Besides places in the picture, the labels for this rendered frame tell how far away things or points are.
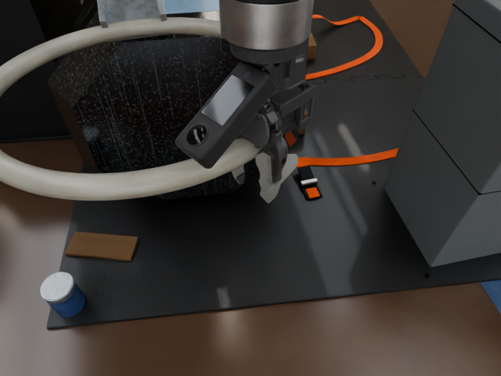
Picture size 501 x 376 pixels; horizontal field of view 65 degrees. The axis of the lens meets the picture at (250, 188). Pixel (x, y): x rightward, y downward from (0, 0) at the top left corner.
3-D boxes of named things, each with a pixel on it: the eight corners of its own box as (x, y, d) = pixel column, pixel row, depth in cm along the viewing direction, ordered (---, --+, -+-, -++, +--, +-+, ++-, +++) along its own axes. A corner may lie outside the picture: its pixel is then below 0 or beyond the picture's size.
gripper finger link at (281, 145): (291, 181, 47) (284, 115, 42) (282, 188, 47) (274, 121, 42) (263, 169, 50) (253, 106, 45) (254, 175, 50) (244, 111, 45)
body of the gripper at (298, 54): (312, 128, 49) (325, 32, 41) (265, 160, 45) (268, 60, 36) (268, 105, 53) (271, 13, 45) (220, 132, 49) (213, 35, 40)
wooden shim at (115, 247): (65, 255, 147) (64, 253, 146) (76, 233, 153) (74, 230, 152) (130, 261, 145) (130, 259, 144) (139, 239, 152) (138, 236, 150)
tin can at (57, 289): (50, 302, 135) (34, 284, 125) (77, 284, 139) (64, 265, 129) (62, 324, 130) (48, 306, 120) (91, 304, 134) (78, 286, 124)
